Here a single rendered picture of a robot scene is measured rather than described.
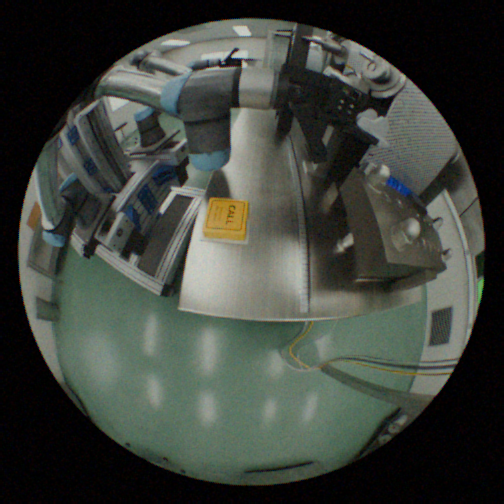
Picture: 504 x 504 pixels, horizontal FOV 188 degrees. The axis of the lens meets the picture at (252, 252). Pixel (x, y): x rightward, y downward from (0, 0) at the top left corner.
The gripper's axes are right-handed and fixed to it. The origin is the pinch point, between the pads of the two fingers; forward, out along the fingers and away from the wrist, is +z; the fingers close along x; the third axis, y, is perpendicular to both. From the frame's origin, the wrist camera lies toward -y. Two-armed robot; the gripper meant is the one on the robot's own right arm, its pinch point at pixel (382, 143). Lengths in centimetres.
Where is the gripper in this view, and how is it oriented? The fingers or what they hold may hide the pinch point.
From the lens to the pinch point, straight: 33.0
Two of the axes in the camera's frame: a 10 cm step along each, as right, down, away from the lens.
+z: 9.9, 1.0, 0.4
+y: 0.7, -3.6, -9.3
